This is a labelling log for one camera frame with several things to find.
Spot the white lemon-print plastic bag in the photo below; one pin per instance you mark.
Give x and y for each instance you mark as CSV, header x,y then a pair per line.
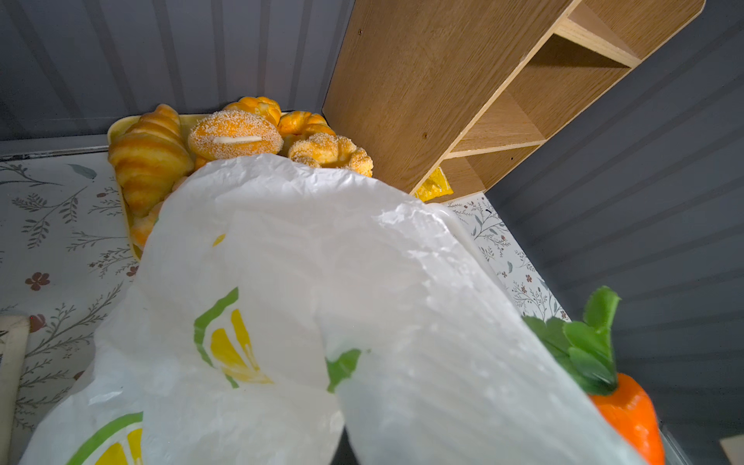
x,y
278,309

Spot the orange carrot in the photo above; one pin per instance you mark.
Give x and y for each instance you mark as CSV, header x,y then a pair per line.
x,y
584,349

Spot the cream canvas tote bag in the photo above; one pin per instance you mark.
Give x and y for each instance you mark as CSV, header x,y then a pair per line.
x,y
14,334

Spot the yellow snack bag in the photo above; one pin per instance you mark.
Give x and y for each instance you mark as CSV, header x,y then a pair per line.
x,y
436,186

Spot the wooden shelf unit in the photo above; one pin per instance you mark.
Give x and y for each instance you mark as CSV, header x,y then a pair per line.
x,y
475,87

